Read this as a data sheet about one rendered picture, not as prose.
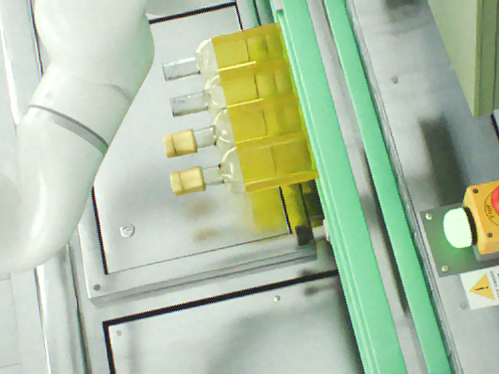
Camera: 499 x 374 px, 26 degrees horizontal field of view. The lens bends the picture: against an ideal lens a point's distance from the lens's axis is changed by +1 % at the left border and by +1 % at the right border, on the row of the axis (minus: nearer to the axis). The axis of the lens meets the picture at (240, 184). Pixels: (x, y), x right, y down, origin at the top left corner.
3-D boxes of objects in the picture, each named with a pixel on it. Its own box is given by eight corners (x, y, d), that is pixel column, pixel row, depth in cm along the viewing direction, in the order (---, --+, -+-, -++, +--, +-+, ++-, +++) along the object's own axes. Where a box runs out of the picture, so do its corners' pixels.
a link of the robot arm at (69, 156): (51, 99, 95) (-29, 248, 92) (141, 170, 105) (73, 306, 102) (-46, 78, 104) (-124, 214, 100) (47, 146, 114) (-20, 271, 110)
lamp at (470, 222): (463, 214, 129) (438, 220, 128) (468, 200, 124) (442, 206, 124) (475, 250, 127) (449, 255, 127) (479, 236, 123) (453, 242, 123)
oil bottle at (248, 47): (336, 26, 162) (194, 58, 162) (336, 6, 157) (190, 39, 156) (345, 59, 160) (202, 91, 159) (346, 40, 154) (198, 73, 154)
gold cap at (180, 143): (194, 133, 156) (163, 140, 155) (191, 124, 152) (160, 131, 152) (198, 156, 154) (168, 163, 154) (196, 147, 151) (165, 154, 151)
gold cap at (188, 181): (204, 183, 154) (174, 190, 154) (199, 161, 152) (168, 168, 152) (206, 195, 151) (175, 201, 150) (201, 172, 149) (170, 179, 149)
